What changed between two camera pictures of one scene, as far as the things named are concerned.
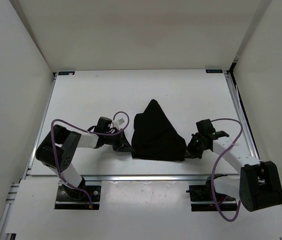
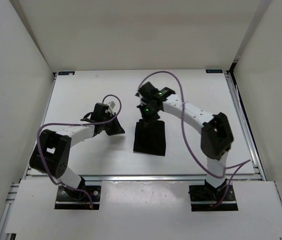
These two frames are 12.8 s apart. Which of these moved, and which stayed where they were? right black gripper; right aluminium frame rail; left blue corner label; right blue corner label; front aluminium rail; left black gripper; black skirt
Moved: left black gripper; black skirt; right black gripper
Stayed: front aluminium rail; right blue corner label; left blue corner label; right aluminium frame rail
